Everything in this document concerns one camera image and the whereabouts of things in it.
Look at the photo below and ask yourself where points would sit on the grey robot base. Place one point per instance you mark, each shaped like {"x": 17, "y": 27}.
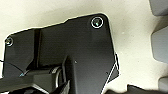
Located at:
{"x": 66, "y": 43}

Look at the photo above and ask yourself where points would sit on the grey trash bin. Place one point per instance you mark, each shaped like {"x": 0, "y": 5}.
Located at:
{"x": 160, "y": 43}

